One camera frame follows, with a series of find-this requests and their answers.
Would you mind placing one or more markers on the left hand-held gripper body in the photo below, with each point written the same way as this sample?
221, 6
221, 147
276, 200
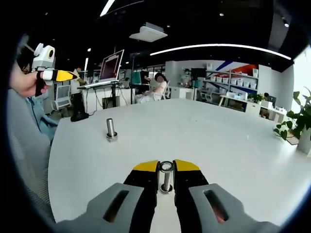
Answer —
43, 59

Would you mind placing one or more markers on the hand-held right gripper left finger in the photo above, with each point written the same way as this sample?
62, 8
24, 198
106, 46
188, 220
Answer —
109, 211

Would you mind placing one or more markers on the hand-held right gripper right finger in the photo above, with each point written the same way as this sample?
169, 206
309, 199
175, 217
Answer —
218, 208

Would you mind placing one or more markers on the small steel threaded stud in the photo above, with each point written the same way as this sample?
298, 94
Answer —
166, 179

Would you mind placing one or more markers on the large steel threaded stud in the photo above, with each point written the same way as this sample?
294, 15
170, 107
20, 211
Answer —
110, 126

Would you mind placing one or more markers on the large black washer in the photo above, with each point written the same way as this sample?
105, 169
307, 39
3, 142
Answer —
116, 135

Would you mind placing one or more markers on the person's left hand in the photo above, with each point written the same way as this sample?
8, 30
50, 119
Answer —
24, 85

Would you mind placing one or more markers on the white office chair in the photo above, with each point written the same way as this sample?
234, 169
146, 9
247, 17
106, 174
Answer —
62, 97

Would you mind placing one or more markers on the person's head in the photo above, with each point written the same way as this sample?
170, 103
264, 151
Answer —
24, 58

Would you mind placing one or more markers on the black rounded device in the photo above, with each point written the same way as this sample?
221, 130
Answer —
79, 117

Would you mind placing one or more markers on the person's light blue clothing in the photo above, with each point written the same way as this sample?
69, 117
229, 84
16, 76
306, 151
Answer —
46, 123

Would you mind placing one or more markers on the white laptop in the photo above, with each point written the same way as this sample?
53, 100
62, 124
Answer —
110, 69

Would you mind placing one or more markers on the small white standing desk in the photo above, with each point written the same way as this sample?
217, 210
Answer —
113, 97

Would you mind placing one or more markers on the teal board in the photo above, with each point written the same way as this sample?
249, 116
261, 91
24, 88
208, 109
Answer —
136, 77

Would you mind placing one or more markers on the straight ceiling light strip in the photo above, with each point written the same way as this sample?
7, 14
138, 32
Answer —
107, 8

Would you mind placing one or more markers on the grey mesh office chair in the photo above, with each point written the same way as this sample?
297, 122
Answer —
26, 157

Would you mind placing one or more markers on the ceiling air conditioner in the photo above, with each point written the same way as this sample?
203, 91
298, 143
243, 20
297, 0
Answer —
148, 32

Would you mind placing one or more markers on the white swivel chair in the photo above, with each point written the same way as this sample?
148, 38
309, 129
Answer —
166, 91

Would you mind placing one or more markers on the long white desk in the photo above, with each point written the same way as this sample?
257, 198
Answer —
252, 108

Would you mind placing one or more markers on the small potted plant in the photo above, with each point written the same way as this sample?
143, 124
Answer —
256, 98

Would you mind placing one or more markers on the white cabinet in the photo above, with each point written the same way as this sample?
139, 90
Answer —
181, 93

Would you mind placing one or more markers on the large potted green plant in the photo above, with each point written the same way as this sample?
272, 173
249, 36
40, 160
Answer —
303, 121

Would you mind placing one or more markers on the shelf with white bins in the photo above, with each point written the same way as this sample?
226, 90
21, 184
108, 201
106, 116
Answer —
233, 81

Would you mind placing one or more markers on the black monitor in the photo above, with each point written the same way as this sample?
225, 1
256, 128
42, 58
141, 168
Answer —
198, 74

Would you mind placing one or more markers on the curved ceiling light strip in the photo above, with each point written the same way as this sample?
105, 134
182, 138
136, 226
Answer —
218, 45

